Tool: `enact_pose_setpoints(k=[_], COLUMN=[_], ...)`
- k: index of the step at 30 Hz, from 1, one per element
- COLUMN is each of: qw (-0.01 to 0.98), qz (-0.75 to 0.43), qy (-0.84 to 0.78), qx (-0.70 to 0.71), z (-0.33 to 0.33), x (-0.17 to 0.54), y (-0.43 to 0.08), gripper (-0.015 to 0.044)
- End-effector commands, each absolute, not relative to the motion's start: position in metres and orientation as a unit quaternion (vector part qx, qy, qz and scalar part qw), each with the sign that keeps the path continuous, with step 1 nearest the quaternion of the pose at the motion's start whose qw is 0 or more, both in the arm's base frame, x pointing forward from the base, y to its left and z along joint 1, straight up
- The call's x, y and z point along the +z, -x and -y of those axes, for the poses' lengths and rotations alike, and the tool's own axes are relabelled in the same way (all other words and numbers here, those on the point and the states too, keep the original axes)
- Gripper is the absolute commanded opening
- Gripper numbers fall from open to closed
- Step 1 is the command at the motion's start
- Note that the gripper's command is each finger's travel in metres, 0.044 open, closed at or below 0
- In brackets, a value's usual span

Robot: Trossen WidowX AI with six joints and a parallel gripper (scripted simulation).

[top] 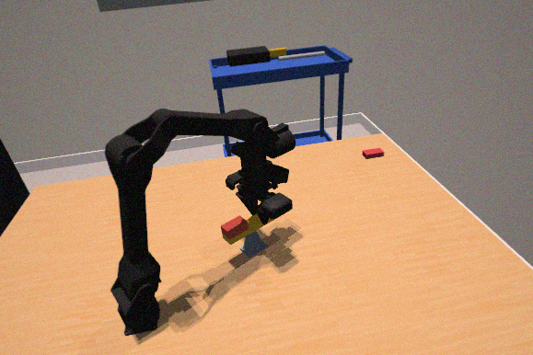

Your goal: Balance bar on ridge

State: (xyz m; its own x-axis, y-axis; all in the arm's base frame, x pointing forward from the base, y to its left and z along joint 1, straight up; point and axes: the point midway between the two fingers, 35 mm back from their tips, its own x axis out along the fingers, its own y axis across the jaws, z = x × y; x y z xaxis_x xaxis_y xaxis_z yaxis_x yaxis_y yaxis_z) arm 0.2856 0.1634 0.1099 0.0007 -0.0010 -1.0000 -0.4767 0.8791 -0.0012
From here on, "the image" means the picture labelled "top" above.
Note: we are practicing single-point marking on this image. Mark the red rectangular block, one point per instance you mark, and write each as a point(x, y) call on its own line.
point(371, 153)

